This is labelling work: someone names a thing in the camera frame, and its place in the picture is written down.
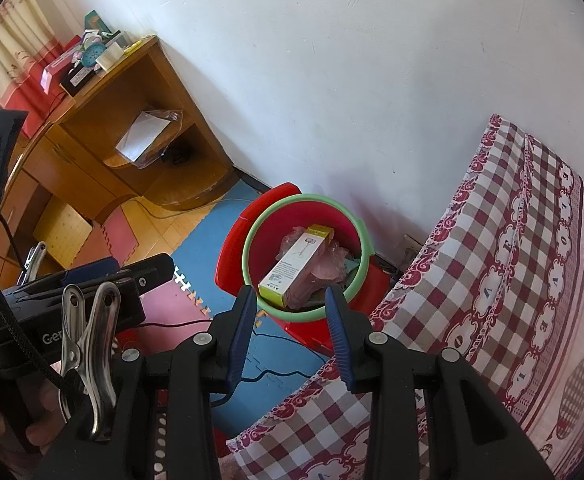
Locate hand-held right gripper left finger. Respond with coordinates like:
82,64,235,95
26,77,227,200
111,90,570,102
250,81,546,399
32,285,257,480

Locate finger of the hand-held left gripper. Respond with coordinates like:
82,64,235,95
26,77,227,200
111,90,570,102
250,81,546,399
2,253,175,311
37,256,120,286

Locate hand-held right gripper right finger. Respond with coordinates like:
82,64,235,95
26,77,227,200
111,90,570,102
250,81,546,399
324,285,555,480

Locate clear plastic bag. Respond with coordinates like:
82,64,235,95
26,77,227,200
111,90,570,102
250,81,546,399
279,229,360,311

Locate green white cardboard box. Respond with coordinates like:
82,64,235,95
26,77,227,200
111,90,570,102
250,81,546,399
258,224,336,309

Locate red basin green rim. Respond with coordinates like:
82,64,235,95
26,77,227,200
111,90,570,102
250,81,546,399
242,192,374,324

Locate person's left hand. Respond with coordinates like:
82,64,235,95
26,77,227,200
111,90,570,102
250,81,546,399
0,375,80,463

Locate silver metal spring clip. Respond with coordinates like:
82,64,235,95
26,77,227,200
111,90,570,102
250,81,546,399
18,241,49,287
59,281,122,442

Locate foam puzzle floor mats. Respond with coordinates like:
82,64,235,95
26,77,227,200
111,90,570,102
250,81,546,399
69,180,333,441

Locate red plastic stool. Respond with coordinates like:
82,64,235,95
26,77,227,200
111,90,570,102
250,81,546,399
214,182,390,357

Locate plastic wrapped white paper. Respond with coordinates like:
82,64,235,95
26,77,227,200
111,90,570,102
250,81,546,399
114,109,185,168

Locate patchwork heart print bedsheet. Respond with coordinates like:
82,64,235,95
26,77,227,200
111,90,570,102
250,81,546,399
227,114,584,480

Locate black box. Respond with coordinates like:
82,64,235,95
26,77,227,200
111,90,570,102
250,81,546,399
59,64,99,98

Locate wooden desk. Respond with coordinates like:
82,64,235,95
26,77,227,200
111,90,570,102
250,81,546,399
0,35,235,291

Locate teal alarm clock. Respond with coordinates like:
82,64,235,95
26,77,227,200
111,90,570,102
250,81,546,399
78,41,107,67

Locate beige red curtain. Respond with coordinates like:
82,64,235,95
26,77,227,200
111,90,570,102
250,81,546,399
0,0,88,126

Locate green paper box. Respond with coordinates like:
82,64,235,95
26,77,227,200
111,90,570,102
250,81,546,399
83,9,112,37

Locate thin black cable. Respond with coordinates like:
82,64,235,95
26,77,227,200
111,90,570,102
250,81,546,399
137,320,325,407

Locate white wall socket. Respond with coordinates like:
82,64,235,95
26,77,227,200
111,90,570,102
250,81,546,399
401,234,425,267

